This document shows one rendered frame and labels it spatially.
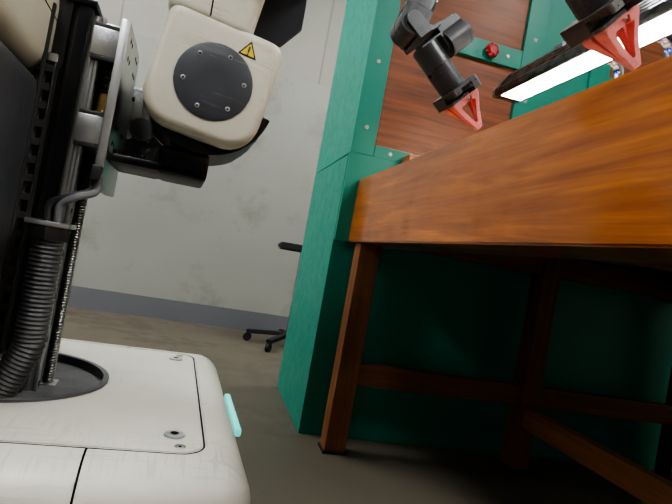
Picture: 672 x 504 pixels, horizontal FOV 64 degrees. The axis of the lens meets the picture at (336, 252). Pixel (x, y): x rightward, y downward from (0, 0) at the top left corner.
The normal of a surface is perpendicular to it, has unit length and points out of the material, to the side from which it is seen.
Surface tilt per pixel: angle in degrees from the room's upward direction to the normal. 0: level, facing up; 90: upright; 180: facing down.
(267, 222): 90
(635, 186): 90
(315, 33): 90
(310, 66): 90
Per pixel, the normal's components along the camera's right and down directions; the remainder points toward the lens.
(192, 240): 0.29, 0.04
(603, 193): -0.96, -0.18
